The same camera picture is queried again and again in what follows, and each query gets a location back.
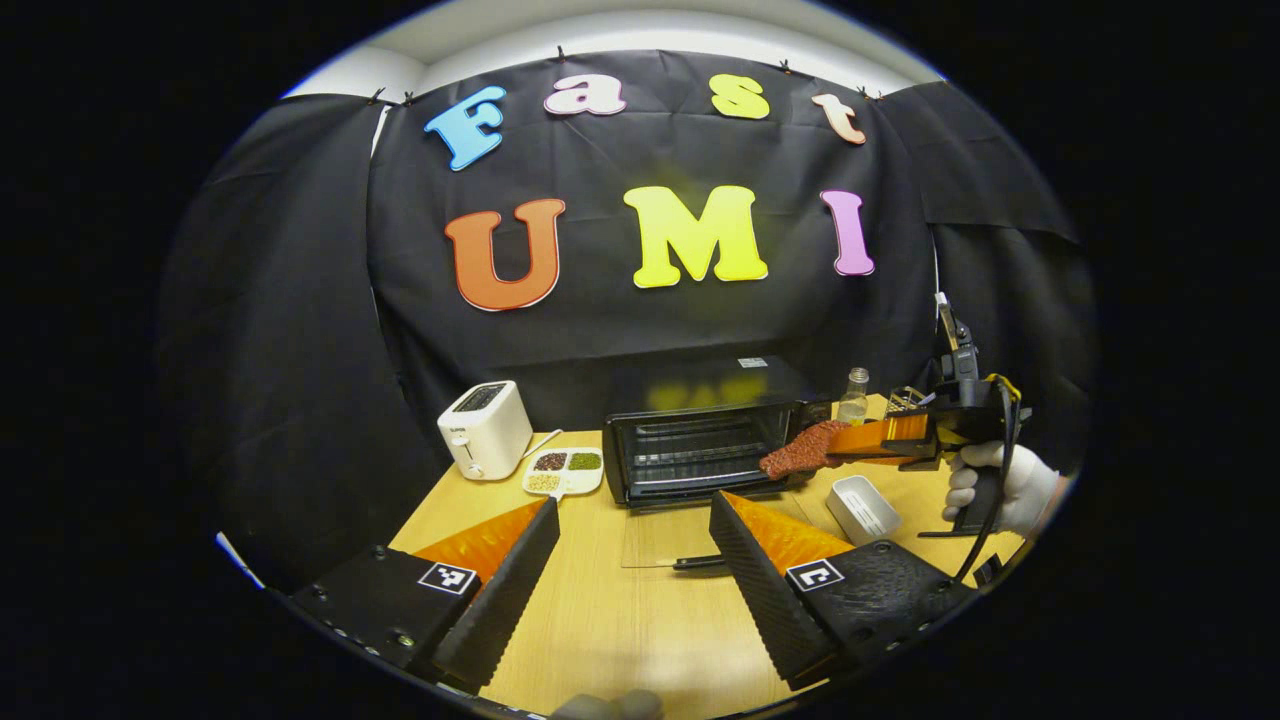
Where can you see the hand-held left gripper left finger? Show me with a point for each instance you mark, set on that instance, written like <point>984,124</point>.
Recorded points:
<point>505,600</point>

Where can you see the white rectangular dish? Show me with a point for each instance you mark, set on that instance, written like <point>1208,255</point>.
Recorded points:
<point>860,510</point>

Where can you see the brown fried chicken piece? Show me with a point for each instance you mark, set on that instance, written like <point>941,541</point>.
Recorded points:
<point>800,452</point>

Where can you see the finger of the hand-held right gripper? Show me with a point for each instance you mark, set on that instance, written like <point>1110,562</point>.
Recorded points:
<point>885,438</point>

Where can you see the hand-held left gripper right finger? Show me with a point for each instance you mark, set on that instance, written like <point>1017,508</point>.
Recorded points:
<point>765,590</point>

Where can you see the white toaster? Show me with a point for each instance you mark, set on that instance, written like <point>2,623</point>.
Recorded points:
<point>485,430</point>

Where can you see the clear glass bottle yellow label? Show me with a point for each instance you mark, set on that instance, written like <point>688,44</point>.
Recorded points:
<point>853,405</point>

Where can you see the white divided plate of grains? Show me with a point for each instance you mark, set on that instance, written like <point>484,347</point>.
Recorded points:
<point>580,482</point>

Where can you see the black electric oven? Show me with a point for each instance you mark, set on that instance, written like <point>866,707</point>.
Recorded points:
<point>700,395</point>

